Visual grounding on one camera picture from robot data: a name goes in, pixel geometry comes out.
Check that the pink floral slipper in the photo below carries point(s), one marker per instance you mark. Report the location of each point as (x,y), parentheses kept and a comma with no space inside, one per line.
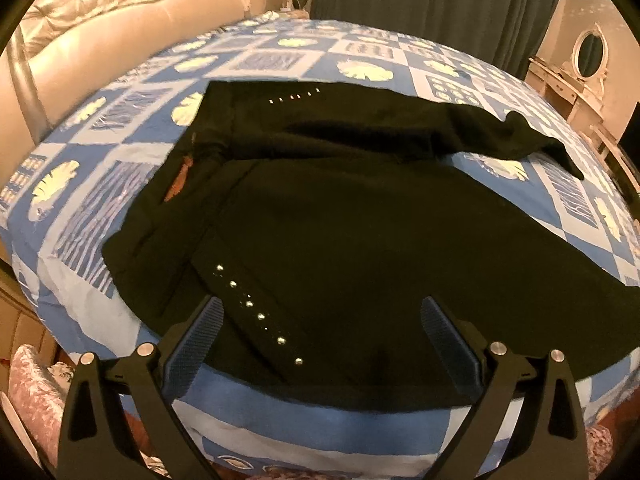
(600,449)
(38,394)

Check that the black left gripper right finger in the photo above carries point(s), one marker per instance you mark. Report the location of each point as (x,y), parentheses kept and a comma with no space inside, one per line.
(549,437)

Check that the pink floral slipper right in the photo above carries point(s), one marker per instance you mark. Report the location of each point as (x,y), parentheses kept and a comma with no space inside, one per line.
(600,449)

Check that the black television screen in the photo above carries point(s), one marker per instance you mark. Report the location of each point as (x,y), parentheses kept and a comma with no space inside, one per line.
(629,142)

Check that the dark green curtain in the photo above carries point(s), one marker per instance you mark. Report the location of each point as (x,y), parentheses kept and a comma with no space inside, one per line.
(503,33)

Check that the oval vanity mirror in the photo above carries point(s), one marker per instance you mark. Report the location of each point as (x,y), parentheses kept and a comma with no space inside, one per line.
(589,60)

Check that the blue white patterned bedsheet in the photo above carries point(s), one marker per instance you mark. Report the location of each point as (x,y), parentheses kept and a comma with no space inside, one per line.
(73,191)

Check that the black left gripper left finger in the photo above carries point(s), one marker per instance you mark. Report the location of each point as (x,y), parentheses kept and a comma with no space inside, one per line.
(95,439)

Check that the cream tufted headboard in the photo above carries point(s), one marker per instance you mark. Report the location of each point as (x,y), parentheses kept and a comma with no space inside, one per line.
(64,50)

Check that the black studded pants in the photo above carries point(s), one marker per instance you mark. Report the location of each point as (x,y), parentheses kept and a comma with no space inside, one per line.
(323,215)

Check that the white vanity dresser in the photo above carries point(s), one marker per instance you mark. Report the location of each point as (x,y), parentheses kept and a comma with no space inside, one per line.
(568,96)

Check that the pink floral slipper left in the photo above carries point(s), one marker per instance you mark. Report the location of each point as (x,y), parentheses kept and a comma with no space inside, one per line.
(38,394)

